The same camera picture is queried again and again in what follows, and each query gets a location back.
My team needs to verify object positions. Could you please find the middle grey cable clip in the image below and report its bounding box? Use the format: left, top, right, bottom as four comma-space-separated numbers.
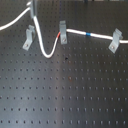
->
59, 21, 67, 45

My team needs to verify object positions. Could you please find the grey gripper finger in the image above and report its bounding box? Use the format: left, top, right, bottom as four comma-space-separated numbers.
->
27, 0, 36, 19

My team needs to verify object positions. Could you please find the left grey cable clip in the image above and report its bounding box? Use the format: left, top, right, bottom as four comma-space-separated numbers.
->
23, 25, 36, 51

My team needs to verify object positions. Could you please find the grey cable clip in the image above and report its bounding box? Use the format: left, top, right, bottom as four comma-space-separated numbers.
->
59, 21, 67, 45
109, 29, 123, 53
23, 25, 36, 51

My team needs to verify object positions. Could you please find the white cable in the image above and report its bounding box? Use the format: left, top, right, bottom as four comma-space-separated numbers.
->
0, 7, 128, 59

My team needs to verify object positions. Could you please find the right grey cable clip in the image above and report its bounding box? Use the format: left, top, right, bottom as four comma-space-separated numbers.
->
109, 29, 123, 53

